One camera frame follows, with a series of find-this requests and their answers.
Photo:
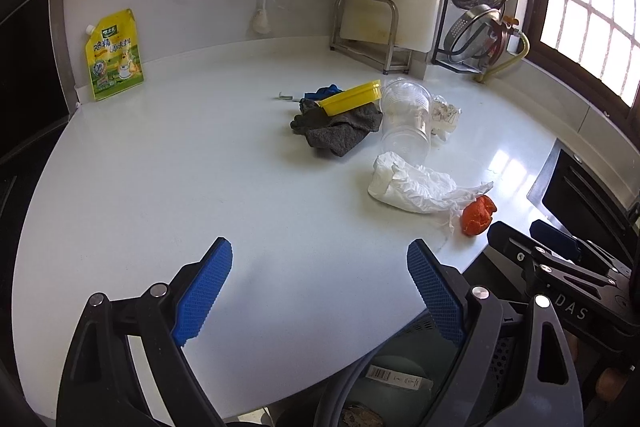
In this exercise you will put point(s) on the small white crumpled paper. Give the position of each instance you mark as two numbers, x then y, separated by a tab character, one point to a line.
445	118

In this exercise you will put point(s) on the metal cutting board stand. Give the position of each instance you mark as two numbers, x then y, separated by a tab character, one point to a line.
366	30

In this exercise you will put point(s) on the yellow plastic lid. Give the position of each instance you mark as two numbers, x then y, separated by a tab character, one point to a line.
350	99

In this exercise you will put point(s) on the orange trash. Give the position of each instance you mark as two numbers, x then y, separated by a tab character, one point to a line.
477	216

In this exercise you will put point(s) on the black kitchen sink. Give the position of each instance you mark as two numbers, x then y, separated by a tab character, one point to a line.
577	201

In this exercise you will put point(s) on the pot lid in rack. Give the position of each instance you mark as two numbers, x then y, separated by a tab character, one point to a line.
477	38

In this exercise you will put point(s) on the clear plastic cup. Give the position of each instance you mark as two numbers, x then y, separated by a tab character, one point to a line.
407	120

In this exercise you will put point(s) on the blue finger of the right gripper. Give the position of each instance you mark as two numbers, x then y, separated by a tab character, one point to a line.
557	241

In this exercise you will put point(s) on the window with brown frame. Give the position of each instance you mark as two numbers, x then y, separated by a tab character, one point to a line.
593	47

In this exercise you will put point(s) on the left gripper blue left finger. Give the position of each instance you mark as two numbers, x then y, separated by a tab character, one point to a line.
199	289

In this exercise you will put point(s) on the blue bottle brush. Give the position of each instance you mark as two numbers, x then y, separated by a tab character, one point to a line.
260	21

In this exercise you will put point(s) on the grey perforated trash bin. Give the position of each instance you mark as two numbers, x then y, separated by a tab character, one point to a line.
352	399

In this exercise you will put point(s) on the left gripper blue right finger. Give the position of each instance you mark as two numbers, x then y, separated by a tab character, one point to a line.
434	288

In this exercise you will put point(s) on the dark grey towel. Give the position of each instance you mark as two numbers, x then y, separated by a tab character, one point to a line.
337	134

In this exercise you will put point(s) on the yellow refill pouch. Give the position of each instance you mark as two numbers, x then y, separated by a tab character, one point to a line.
113	55

